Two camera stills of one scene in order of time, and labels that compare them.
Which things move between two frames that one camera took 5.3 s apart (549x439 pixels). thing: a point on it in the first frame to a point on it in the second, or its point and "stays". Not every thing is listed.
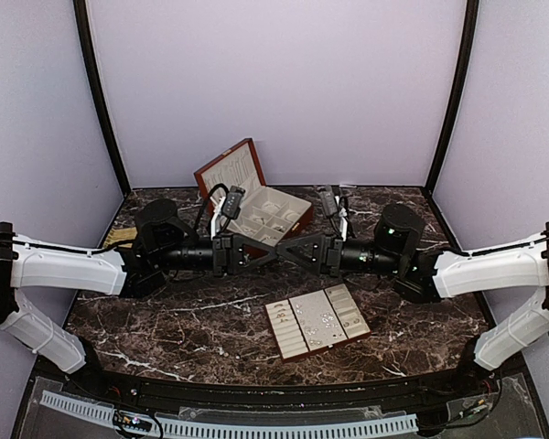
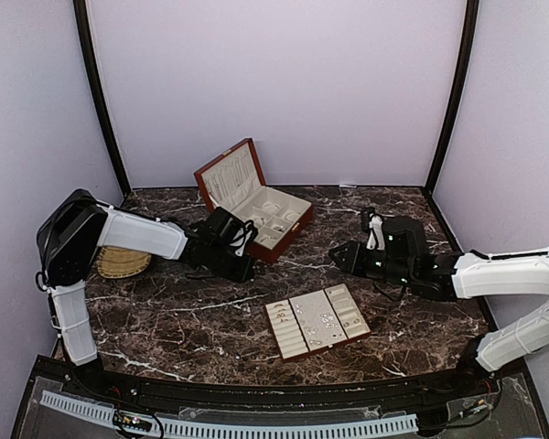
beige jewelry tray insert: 316,321 stays
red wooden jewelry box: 265,214 stays
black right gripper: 327,253 to 353,262
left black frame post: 83,26 stays
